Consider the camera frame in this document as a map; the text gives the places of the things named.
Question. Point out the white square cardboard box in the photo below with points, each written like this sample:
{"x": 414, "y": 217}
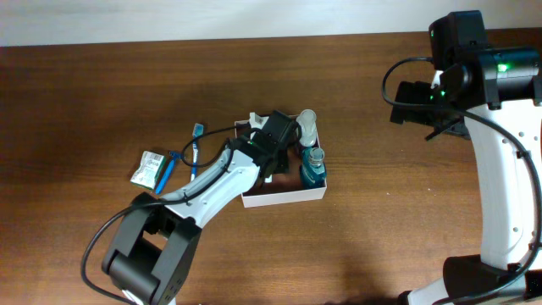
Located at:
{"x": 285, "y": 188}

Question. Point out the blue Listerine mouthwash bottle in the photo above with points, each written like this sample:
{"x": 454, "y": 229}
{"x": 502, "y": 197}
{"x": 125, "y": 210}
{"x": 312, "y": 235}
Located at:
{"x": 312, "y": 170}

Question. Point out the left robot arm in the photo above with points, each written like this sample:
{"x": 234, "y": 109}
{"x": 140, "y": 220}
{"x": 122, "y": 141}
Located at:
{"x": 150, "y": 255}

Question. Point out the green white soap packet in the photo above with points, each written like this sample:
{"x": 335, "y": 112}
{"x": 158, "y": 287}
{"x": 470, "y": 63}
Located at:
{"x": 146, "y": 176}

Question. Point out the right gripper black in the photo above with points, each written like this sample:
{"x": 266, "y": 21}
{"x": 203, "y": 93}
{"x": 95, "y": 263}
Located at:
{"x": 399, "y": 114}

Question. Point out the dark purple pump bottle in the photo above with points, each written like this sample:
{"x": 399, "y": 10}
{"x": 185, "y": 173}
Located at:
{"x": 308, "y": 137}

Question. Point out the blue disposable razor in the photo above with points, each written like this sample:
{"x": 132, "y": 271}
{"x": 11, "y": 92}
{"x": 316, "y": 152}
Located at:
{"x": 175, "y": 157}

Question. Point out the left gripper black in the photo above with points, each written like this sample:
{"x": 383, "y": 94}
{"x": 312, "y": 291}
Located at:
{"x": 283, "y": 158}

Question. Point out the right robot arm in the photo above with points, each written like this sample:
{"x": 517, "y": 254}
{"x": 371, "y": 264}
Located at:
{"x": 491, "y": 97}

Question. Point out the blue white toothbrush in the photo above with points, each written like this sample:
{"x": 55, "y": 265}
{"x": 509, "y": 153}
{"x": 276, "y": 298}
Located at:
{"x": 198, "y": 131}

